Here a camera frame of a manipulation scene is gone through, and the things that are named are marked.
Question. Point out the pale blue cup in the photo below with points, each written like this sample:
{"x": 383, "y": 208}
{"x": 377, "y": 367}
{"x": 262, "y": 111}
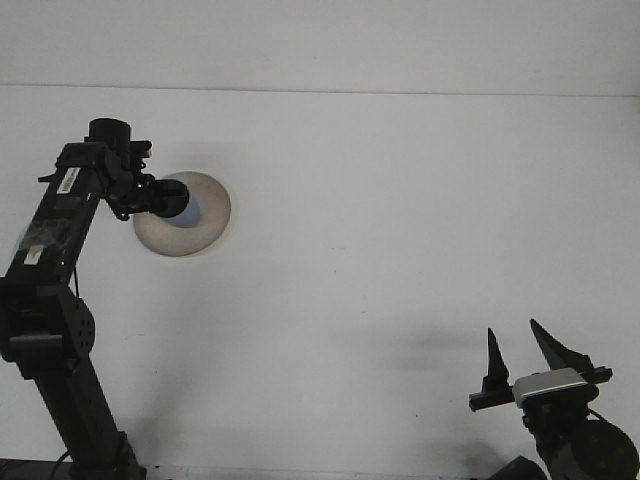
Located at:
{"x": 187, "y": 215}

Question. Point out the pale round plate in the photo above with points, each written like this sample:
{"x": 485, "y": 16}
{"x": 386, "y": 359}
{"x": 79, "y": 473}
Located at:
{"x": 210, "y": 220}

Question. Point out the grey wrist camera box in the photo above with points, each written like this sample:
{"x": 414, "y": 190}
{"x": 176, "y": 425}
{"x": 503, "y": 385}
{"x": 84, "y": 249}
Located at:
{"x": 550, "y": 385}
{"x": 141, "y": 149}

